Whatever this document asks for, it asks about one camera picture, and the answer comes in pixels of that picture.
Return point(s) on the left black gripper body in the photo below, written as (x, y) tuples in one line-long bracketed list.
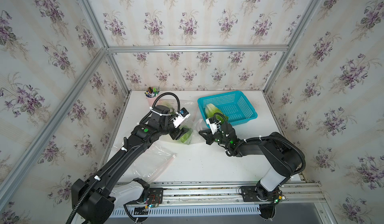
[(175, 133)]

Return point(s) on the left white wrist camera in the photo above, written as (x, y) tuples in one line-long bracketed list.
[(180, 117)]

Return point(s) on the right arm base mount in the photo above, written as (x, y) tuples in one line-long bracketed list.
[(259, 194)]

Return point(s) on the pink pen cup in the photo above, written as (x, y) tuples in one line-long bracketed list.
[(151, 100)]

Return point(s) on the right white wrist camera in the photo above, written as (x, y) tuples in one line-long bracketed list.
[(213, 124)]

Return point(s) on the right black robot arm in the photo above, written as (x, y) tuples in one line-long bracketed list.
[(285, 158)]

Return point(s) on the teal plastic basket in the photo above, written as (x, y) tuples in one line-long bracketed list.
[(234, 105)]

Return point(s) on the zip-top bag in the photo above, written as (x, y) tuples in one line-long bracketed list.
[(196, 138), (149, 165), (190, 106)]

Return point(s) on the chinese cabbage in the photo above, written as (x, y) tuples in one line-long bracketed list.
[(170, 106), (211, 109), (186, 137)]

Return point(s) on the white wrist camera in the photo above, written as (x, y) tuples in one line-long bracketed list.
[(180, 117), (213, 124)]

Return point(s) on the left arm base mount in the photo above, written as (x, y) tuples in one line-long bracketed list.
[(149, 195)]

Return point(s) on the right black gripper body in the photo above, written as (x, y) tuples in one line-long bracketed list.
[(218, 137)]

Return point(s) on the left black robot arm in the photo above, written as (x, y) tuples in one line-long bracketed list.
[(93, 199)]

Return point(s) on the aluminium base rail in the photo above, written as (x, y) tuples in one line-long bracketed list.
[(227, 193)]

